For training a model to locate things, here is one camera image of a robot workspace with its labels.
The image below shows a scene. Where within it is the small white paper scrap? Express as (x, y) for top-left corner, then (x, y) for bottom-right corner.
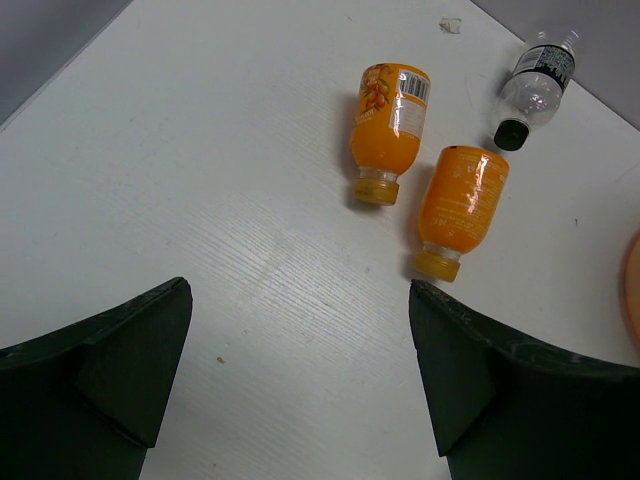
(439, 17), (462, 35)

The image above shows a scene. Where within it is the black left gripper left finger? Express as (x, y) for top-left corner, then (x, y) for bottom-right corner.
(1, 277), (193, 479)

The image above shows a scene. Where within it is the small clear black-cap bottle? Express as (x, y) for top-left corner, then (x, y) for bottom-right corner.
(493, 25), (582, 152)

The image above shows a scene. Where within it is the orange juice bottle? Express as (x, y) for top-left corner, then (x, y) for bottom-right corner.
(413, 145), (510, 282)
(350, 63), (431, 206)

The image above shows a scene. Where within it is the orange plastic bin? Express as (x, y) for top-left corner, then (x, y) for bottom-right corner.
(618, 230), (639, 352)

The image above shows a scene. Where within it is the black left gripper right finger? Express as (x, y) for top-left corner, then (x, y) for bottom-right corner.
(409, 280), (639, 479)

